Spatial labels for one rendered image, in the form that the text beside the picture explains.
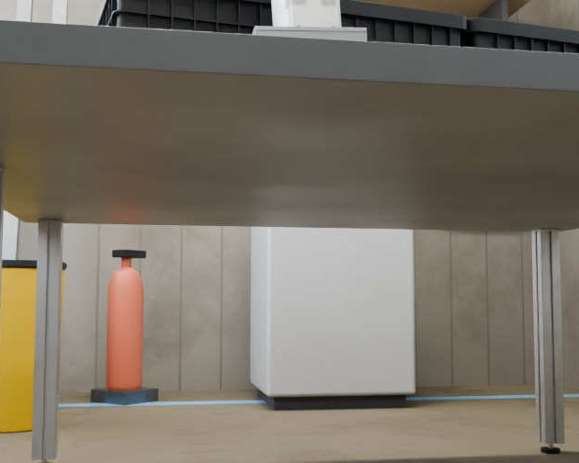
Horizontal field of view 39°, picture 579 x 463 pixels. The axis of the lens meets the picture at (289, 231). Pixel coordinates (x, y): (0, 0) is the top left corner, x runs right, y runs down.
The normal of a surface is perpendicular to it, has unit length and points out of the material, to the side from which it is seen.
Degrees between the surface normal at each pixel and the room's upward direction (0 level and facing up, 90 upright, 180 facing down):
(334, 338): 90
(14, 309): 93
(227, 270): 90
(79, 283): 90
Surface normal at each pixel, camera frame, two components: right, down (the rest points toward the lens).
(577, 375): -0.99, -0.02
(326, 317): 0.17, -0.08
